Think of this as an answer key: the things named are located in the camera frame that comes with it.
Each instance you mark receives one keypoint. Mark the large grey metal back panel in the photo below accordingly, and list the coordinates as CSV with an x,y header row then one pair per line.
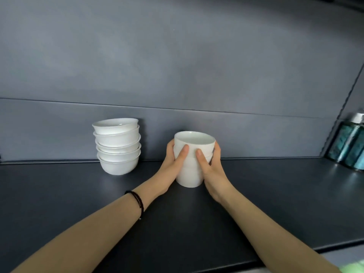
x,y
170,53

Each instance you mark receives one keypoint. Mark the group of white bowls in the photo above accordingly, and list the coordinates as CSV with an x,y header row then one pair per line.
x,y
256,136

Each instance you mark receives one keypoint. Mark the person's right hand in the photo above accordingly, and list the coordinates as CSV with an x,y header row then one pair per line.
x,y
217,181

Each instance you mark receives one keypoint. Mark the person's left hand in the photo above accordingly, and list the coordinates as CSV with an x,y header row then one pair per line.
x,y
162,179

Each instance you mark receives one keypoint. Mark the green packets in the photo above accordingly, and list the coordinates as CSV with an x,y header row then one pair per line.
x,y
354,268

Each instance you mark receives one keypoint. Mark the person's left forearm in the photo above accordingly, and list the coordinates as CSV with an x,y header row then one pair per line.
x,y
85,238

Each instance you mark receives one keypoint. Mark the row of teal pump bottles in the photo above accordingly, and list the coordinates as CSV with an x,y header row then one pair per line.
x,y
341,144

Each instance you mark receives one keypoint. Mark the person's right forearm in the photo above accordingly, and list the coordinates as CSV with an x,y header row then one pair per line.
x,y
270,238

